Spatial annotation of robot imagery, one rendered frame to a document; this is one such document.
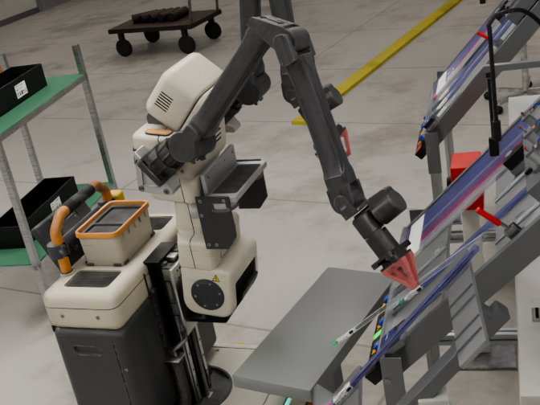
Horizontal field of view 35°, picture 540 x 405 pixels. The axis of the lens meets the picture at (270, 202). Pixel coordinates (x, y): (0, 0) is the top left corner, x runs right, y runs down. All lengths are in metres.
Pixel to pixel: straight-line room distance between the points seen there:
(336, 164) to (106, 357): 1.00
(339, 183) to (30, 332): 2.46
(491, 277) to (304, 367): 0.63
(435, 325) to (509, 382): 1.21
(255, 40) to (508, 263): 0.75
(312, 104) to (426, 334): 0.59
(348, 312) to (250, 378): 0.38
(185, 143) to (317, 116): 0.36
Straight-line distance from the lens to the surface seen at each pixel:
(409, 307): 2.20
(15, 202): 3.81
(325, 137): 1.94
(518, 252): 1.92
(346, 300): 2.58
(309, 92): 1.94
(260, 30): 1.96
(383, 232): 1.95
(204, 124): 2.09
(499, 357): 3.30
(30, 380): 3.79
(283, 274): 4.05
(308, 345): 2.41
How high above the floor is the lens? 1.92
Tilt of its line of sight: 23 degrees down
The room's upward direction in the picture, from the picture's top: 11 degrees counter-clockwise
